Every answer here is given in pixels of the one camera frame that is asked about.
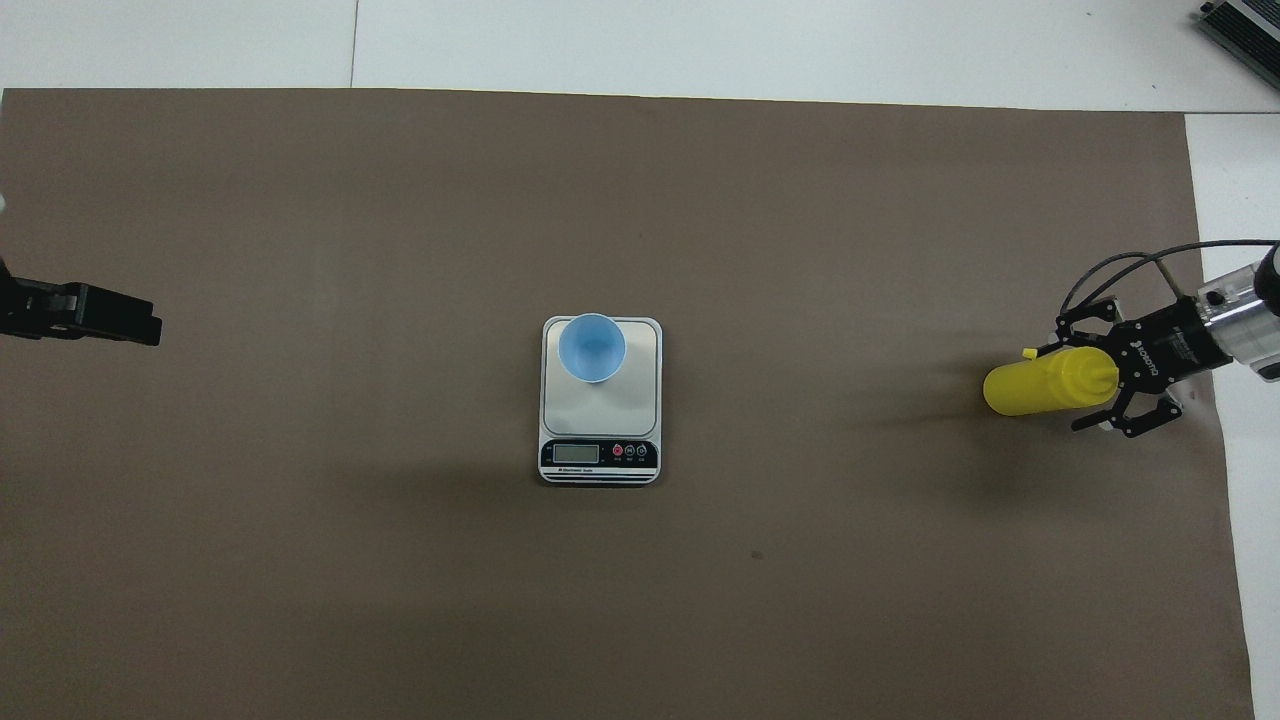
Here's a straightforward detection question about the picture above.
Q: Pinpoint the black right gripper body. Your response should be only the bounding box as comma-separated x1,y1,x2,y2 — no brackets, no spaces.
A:
1112,298,1219,389

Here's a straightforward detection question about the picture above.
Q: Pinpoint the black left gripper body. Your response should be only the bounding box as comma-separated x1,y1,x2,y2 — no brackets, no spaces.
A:
0,255,65,341

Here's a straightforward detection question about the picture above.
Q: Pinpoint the yellow squeeze bottle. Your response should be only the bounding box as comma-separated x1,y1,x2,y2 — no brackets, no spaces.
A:
982,345,1121,418

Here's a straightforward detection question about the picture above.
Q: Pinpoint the light blue paper cup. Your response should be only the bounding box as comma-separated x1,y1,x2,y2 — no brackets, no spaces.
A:
557,312,628,384

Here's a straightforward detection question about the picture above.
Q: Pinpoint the silver digital kitchen scale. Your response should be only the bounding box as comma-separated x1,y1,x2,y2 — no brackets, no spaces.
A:
540,316,663,486

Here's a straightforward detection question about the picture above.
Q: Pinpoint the brown table mat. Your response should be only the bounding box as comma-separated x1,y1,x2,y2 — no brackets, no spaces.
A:
0,88,1256,720

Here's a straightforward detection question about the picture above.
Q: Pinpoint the grey ribbed metal device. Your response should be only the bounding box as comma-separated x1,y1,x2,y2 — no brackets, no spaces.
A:
1198,0,1280,93

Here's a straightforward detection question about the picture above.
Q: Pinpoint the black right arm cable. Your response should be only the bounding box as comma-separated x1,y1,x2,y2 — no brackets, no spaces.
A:
1060,240,1280,313

